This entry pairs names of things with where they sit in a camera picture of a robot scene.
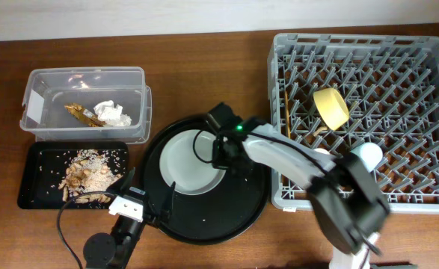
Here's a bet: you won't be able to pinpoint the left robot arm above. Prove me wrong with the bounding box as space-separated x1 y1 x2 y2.
83 170 176 268

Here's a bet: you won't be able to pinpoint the yellow bowl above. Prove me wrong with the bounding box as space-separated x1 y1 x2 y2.
313 88 350 131

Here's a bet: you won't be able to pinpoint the grey plate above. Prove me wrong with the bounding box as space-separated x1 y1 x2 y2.
159 129 226 196

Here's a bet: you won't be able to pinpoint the grey dishwasher rack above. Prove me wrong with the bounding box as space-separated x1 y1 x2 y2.
267 33 439 214

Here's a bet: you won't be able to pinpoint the black rectangular tray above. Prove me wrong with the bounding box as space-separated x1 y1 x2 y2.
17 141 129 209

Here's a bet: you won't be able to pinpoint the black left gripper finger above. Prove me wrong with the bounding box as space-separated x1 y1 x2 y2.
159 182 176 223
114 167 135 195

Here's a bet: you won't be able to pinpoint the pink cup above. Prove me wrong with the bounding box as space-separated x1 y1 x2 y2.
314 148 331 155

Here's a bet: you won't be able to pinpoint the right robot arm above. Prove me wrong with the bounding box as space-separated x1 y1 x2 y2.
206 103 390 268

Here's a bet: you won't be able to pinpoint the white napkin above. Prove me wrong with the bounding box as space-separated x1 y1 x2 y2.
93 100 132 127

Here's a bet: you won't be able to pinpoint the food scraps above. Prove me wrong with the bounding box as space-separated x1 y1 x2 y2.
58 149 123 204

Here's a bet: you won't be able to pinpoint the round black tray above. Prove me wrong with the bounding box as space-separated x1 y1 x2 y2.
138 116 271 244

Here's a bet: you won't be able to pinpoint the clear plastic bin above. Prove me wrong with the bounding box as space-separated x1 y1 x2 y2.
19 67 153 144

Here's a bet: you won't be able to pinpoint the food scrap in rack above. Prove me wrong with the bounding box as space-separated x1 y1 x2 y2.
313 126 328 137

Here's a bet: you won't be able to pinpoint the blue cup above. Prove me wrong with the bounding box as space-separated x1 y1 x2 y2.
351 142 383 173

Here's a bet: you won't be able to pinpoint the wooden chopstick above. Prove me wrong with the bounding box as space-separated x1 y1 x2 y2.
284 90 291 138

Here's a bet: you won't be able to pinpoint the brown snack wrapper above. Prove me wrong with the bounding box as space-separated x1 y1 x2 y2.
64 103 106 127

